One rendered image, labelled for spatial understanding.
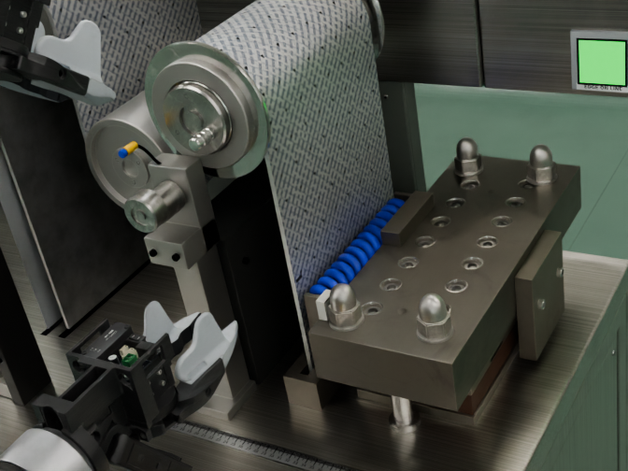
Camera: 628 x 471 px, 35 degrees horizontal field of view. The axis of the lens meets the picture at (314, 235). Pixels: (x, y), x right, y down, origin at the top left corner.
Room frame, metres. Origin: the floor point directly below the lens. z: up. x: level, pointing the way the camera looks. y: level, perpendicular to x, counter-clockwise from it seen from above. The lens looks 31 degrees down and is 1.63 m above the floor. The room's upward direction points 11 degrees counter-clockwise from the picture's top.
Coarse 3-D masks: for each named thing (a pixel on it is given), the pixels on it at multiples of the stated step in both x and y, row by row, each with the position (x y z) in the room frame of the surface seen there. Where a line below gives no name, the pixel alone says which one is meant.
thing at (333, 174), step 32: (352, 96) 1.03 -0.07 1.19; (320, 128) 0.97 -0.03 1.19; (352, 128) 1.02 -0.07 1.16; (384, 128) 1.08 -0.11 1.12; (288, 160) 0.91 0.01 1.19; (320, 160) 0.96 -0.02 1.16; (352, 160) 1.01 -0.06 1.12; (384, 160) 1.07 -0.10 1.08; (288, 192) 0.90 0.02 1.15; (320, 192) 0.95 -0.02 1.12; (352, 192) 1.00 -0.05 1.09; (384, 192) 1.06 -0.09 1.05; (288, 224) 0.89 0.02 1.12; (320, 224) 0.94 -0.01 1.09; (352, 224) 0.99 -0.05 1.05; (288, 256) 0.89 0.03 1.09; (320, 256) 0.93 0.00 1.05
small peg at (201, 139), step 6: (204, 132) 0.88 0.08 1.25; (210, 132) 0.88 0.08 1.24; (192, 138) 0.87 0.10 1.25; (198, 138) 0.87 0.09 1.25; (204, 138) 0.87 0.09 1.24; (210, 138) 0.88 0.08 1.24; (192, 144) 0.87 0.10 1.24; (198, 144) 0.86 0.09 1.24; (204, 144) 0.87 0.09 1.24; (198, 150) 0.87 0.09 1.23
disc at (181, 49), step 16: (176, 48) 0.93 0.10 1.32; (192, 48) 0.92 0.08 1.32; (208, 48) 0.90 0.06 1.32; (160, 64) 0.94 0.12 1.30; (224, 64) 0.90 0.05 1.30; (240, 80) 0.89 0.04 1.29; (256, 96) 0.88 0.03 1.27; (256, 112) 0.88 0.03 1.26; (160, 128) 0.95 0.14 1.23; (256, 128) 0.88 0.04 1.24; (256, 144) 0.89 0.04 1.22; (240, 160) 0.90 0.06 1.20; (256, 160) 0.89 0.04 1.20; (224, 176) 0.91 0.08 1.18; (240, 176) 0.90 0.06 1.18
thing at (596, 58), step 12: (588, 48) 1.01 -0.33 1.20; (600, 48) 1.00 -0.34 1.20; (612, 48) 1.00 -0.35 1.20; (624, 48) 0.99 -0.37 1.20; (588, 60) 1.01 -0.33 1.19; (600, 60) 1.00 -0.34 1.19; (612, 60) 1.00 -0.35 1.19; (624, 60) 0.99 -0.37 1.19; (588, 72) 1.01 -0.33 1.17; (600, 72) 1.00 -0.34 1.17; (612, 72) 1.00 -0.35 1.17; (624, 72) 0.99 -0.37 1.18; (624, 84) 0.99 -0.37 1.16
